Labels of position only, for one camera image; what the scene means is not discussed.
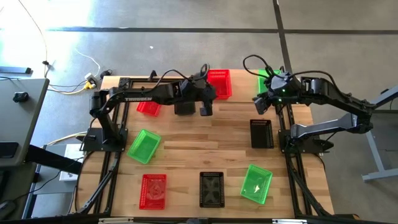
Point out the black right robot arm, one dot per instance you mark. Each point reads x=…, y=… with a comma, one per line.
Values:
x=326, y=126

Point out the black desk leg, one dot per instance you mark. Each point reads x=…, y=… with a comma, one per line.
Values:
x=53, y=159

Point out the gray metal stand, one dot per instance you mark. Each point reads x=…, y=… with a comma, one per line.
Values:
x=377, y=161

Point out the black power adapter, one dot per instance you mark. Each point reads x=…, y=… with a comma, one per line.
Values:
x=105, y=74

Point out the dark computer mouse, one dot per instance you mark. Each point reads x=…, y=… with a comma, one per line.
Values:
x=7, y=210

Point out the green plastic basket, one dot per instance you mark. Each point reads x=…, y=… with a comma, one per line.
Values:
x=144, y=146
x=262, y=82
x=256, y=184

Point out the yellow plug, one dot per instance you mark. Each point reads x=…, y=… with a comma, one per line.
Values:
x=90, y=85

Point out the small black desk device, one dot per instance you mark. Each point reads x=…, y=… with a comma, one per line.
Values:
x=20, y=97

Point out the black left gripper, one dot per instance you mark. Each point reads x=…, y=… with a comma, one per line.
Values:
x=203, y=91

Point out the black aluminium table frame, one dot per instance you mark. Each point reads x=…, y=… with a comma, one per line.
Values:
x=136, y=80

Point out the small black clamp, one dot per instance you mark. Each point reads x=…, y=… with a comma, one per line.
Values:
x=153, y=74

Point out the gray side desk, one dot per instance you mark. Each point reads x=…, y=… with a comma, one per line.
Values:
x=18, y=124

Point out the white power strip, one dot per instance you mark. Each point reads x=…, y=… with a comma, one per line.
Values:
x=90, y=77

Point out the black flat phone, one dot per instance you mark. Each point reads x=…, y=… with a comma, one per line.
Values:
x=7, y=150

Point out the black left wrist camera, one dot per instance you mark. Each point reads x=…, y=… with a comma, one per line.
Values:
x=206, y=110

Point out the silver aluminium bracket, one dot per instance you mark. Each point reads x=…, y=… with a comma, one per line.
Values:
x=289, y=221
x=115, y=220

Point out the red plastic basket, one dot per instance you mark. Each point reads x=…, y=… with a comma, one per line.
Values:
x=222, y=85
x=149, y=109
x=152, y=191

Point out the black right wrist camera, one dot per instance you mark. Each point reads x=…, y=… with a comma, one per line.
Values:
x=260, y=106

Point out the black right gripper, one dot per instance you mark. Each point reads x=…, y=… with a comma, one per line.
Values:
x=280, y=87

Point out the gray floor mat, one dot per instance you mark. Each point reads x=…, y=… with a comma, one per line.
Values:
x=53, y=186

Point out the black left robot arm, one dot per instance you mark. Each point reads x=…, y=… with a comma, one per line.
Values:
x=136, y=96

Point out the gray flat bar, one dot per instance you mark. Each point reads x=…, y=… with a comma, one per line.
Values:
x=15, y=70

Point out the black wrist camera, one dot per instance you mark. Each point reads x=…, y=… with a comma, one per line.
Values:
x=206, y=110
x=260, y=106

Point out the white flat box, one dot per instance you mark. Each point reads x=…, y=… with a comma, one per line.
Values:
x=73, y=152

